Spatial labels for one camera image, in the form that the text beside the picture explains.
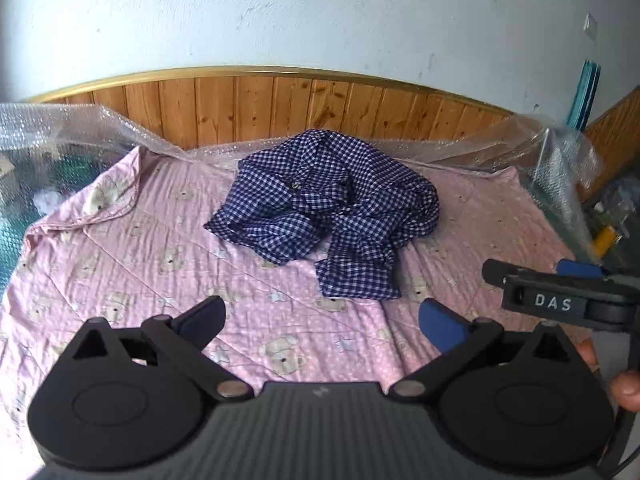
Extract blue checkered shirt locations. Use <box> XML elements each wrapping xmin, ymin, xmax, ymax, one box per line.
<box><xmin>203</xmin><ymin>129</ymin><xmax>442</xmax><ymax>302</ymax></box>

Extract yellow tube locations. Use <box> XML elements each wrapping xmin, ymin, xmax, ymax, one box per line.
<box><xmin>592</xmin><ymin>226</ymin><xmax>617</xmax><ymax>257</ymax></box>

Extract teal sticks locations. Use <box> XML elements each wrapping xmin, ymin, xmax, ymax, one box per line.
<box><xmin>566</xmin><ymin>59</ymin><xmax>602</xmax><ymax>131</ymax></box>

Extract pink bear print blanket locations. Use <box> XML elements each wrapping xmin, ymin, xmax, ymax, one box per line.
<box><xmin>0</xmin><ymin>146</ymin><xmax>596</xmax><ymax>441</ymax></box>

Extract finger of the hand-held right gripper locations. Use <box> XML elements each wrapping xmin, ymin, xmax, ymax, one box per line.
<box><xmin>556</xmin><ymin>259</ymin><xmax>606</xmax><ymax>279</ymax></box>
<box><xmin>481</xmin><ymin>259</ymin><xmax>607</xmax><ymax>289</ymax></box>

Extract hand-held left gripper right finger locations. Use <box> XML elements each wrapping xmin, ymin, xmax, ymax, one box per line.
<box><xmin>389</xmin><ymin>298</ymin><xmax>577</xmax><ymax>403</ymax></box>

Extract clear bubble wrap sheet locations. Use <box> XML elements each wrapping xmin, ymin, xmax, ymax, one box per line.
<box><xmin>0</xmin><ymin>102</ymin><xmax>608</xmax><ymax>281</ymax></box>

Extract person's right hand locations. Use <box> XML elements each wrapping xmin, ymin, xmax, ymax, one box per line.
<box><xmin>574</xmin><ymin>338</ymin><xmax>640</xmax><ymax>413</ymax></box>

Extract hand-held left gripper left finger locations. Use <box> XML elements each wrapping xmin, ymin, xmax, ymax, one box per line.
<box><xmin>70</xmin><ymin>296</ymin><xmax>253</xmax><ymax>402</ymax></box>

